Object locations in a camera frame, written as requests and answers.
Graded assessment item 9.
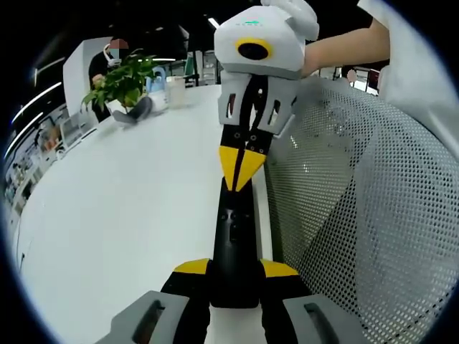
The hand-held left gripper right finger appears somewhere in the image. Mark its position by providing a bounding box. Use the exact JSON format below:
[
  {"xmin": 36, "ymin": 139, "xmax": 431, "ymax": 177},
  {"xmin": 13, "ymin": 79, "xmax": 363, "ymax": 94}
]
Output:
[{"xmin": 258, "ymin": 258, "xmax": 366, "ymax": 344}]

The straight ceiling light strip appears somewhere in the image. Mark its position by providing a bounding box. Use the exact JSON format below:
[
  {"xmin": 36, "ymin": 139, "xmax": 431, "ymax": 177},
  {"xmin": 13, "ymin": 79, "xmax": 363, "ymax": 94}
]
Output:
[{"xmin": 13, "ymin": 81, "xmax": 64, "ymax": 125}]

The person in white shirt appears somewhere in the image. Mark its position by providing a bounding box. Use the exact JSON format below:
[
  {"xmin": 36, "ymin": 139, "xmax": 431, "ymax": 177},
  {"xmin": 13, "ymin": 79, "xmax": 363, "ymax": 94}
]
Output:
[{"xmin": 357, "ymin": 0, "xmax": 453, "ymax": 134}]

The black remote control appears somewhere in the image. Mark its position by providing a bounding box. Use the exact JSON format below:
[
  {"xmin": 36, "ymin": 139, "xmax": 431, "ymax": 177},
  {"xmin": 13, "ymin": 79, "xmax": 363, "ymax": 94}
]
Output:
[{"xmin": 209, "ymin": 178, "xmax": 261, "ymax": 310}]

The green potted plant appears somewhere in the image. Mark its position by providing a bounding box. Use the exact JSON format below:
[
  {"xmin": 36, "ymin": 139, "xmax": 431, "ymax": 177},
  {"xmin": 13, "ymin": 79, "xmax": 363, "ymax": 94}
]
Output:
[{"xmin": 81, "ymin": 49, "xmax": 166, "ymax": 120}]

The clear plastic pitcher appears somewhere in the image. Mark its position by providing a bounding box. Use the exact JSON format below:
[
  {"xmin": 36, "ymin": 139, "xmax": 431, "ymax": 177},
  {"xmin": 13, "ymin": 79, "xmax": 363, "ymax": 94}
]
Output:
[{"xmin": 166, "ymin": 75, "xmax": 188, "ymax": 109}]

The white office equipment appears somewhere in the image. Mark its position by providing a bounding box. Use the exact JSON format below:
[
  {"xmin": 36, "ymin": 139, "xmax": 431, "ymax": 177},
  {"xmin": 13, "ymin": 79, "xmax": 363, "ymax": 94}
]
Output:
[{"xmin": 58, "ymin": 113, "xmax": 98, "ymax": 148}]

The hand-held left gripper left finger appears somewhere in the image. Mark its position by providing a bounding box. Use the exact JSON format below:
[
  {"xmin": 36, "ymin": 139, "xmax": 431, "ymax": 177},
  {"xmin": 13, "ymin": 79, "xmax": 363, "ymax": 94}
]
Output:
[{"xmin": 96, "ymin": 257, "xmax": 212, "ymax": 344}]

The blue and white jug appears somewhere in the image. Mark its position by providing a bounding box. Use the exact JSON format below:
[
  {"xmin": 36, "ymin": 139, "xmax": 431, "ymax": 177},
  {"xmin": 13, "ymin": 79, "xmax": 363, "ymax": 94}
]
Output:
[{"xmin": 146, "ymin": 66, "xmax": 170, "ymax": 115}]

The black screen on stand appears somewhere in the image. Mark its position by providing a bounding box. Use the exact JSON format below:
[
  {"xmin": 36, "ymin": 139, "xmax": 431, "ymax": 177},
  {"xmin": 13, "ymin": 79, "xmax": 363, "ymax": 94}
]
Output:
[{"xmin": 178, "ymin": 24, "xmax": 201, "ymax": 87}]

